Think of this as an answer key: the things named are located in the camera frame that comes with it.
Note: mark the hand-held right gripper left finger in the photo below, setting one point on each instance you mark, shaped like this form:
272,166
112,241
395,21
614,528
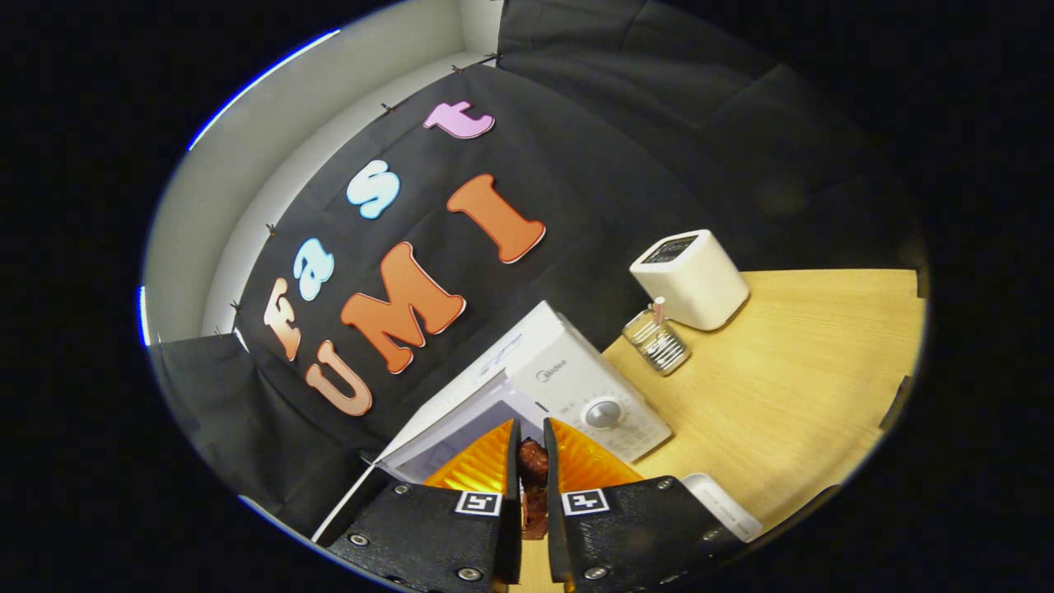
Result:
512,511

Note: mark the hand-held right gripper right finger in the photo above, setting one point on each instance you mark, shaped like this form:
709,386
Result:
556,511

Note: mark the brown meat piece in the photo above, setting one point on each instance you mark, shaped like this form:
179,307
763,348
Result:
533,473

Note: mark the white microwave oven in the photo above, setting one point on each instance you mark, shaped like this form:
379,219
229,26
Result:
568,371

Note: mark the white food tray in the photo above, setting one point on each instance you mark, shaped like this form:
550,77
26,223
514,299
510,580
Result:
729,511

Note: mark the white toaster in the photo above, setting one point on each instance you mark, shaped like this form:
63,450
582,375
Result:
700,280

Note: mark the strip ceiling light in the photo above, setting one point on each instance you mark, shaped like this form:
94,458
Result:
142,317

